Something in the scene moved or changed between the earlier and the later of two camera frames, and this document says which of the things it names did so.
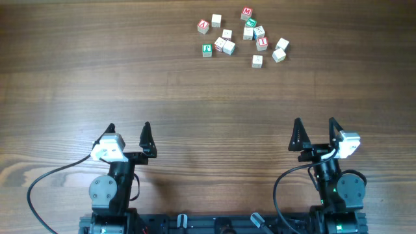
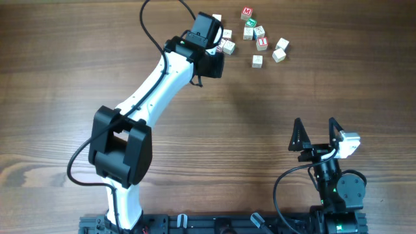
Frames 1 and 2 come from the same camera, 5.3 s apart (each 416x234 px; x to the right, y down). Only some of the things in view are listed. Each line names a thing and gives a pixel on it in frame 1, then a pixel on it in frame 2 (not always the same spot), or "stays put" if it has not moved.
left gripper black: x=132 y=156 -> x=214 y=65
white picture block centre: x=247 y=33 stays put
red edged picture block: x=219 y=43 stays put
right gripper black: x=305 y=142 stays put
